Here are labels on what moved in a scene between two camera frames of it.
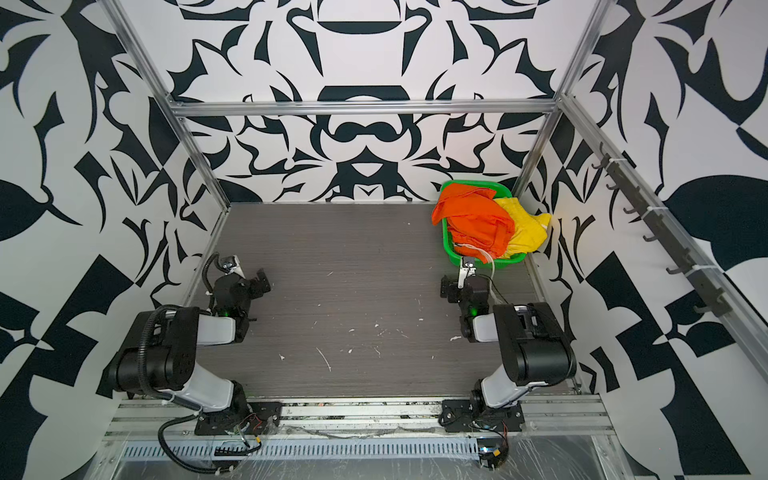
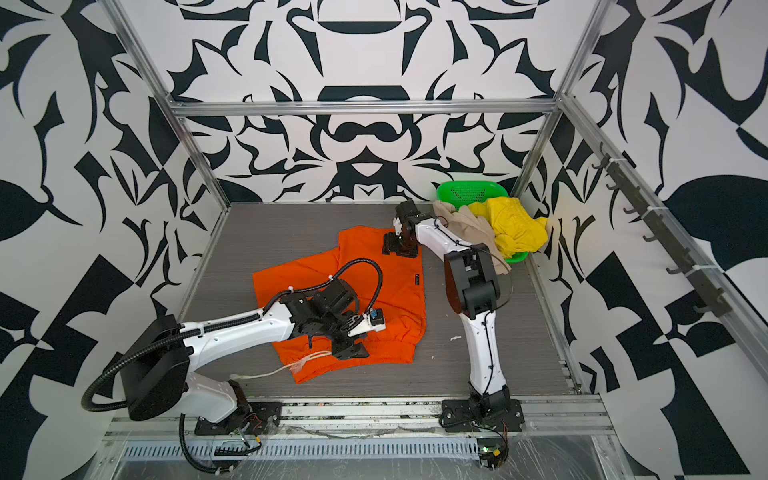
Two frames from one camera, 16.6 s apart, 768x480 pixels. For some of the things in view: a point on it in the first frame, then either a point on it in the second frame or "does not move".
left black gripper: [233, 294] → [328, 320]
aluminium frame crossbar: [467, 107] does not move
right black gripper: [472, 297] → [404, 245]
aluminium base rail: [373, 416] does not move
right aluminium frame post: [592, 23] does not move
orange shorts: [474, 218] → [389, 284]
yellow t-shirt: [529, 230] does not move
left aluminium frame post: [128, 34] does not move
